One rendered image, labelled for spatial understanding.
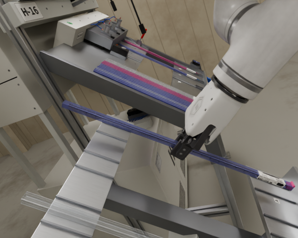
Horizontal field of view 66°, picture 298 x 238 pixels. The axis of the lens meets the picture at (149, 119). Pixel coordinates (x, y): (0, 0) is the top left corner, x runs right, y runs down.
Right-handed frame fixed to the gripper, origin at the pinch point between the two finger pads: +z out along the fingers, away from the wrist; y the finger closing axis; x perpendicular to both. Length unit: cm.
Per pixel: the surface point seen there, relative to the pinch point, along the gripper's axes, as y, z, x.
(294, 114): -143, 8, 115
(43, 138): -243, 260, -95
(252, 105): -177, 28, 99
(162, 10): -282, 9, -25
